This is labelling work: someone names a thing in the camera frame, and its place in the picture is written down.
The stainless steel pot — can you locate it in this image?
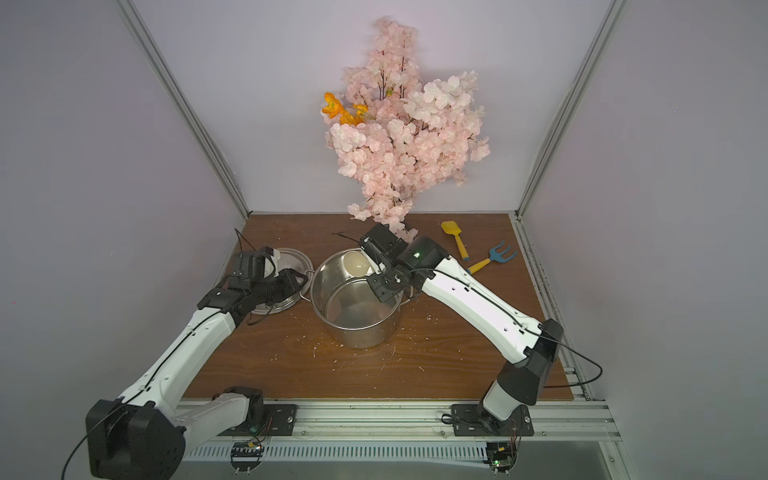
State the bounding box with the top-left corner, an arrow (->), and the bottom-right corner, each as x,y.
304,248 -> 413,350

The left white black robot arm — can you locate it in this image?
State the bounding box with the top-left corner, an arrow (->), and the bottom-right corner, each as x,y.
79,247 -> 312,479

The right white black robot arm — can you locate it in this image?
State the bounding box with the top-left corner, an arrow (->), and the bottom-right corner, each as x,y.
358,225 -> 604,429

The yellow toy shovel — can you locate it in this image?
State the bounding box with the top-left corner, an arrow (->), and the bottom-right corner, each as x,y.
441,220 -> 470,261

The blue yellow toy rake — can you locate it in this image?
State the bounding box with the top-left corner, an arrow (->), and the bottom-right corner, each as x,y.
468,241 -> 517,275

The pink cherry blossom branch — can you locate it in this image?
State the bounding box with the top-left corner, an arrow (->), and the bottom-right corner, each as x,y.
321,17 -> 490,242

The orange artificial flower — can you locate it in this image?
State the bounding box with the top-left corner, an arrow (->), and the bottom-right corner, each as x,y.
321,92 -> 368,126

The left small circuit board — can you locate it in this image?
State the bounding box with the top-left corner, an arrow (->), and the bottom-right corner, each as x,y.
229,440 -> 266,475

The small circuit board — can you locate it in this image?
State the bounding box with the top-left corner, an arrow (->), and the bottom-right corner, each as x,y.
485,441 -> 519,475
229,440 -> 266,475

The right small circuit board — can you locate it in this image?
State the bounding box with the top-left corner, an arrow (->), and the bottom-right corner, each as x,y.
485,441 -> 519,475

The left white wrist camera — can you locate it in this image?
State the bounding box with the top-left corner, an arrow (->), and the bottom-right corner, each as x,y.
259,246 -> 280,278

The left corner metal frame strip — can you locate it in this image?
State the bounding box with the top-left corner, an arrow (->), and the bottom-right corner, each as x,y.
114,0 -> 250,219

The corner metal frame strip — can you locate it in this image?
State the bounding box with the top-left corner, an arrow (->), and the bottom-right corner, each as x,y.
515,0 -> 627,219
114,0 -> 250,219

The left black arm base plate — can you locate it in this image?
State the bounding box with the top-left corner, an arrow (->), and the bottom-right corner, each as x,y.
218,403 -> 298,438

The aluminium mounting rail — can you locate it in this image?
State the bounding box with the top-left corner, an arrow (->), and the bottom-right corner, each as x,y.
186,399 -> 622,467

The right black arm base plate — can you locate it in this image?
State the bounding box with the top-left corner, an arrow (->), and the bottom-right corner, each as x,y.
440,403 -> 534,437

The right corner metal frame strip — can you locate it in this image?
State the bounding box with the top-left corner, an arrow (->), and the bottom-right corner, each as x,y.
515,0 -> 627,219

